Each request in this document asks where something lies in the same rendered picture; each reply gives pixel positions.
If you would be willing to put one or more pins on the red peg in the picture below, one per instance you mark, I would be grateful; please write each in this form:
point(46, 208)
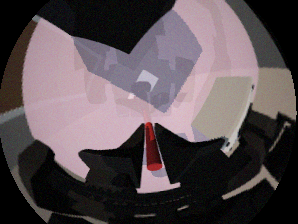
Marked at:
point(153, 161)

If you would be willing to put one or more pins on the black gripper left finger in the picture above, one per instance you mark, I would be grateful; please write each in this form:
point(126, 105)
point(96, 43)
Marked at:
point(125, 159)

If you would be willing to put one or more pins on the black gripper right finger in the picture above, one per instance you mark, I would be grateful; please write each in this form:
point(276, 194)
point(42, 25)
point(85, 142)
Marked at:
point(179, 154)

